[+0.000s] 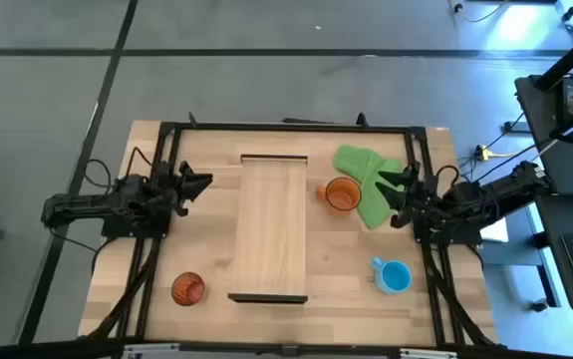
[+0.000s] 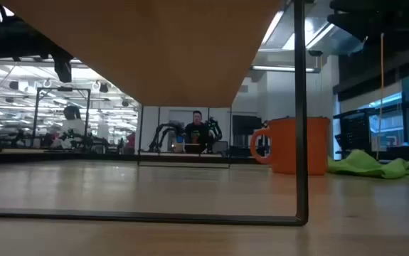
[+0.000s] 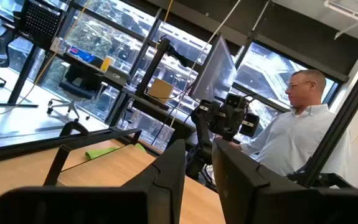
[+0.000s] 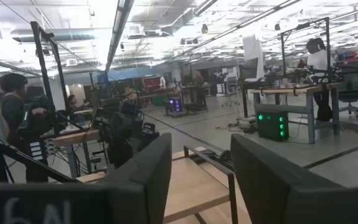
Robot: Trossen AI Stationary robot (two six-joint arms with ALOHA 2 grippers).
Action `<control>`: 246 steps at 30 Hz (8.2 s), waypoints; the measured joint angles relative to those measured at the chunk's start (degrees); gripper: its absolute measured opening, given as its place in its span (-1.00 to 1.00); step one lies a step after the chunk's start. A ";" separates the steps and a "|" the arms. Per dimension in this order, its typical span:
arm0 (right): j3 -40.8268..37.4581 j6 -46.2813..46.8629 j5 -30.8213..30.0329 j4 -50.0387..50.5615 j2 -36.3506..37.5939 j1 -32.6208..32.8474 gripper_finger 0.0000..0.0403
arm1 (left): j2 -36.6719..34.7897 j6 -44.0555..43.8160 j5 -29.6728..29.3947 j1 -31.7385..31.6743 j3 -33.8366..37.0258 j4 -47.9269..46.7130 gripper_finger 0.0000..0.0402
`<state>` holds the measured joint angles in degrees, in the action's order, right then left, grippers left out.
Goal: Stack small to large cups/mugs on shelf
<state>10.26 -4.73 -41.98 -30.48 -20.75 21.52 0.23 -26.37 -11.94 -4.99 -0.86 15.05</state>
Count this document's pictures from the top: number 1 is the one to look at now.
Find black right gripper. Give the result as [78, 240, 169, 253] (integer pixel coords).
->
[374, 160, 447, 229]

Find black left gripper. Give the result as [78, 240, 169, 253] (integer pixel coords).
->
[151, 160, 214, 217]

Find orange mug with handle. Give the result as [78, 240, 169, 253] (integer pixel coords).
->
[315, 177, 364, 216]

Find blue mug with handle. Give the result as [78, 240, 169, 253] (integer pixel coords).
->
[370, 256, 414, 295]

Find red-orange tumbler cup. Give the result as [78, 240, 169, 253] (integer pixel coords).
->
[170, 271, 206, 307]

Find green cloth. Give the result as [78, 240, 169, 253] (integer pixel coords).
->
[333, 144, 408, 231]

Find power strip with plugs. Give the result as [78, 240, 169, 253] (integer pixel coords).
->
[473, 143, 497, 162]

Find black slanted pole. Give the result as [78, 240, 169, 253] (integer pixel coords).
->
[533, 18, 573, 92]

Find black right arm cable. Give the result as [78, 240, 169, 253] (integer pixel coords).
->
[433, 164, 462, 186]

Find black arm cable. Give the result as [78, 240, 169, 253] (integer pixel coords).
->
[433, 164, 462, 186]
[83, 158, 114, 191]

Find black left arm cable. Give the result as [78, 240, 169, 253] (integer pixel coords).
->
[83, 158, 114, 191]

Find black aluminium rig frame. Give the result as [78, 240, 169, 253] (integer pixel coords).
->
[79, 112, 507, 350]

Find yellow floor cable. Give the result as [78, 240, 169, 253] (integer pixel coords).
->
[447, 0, 512, 24]

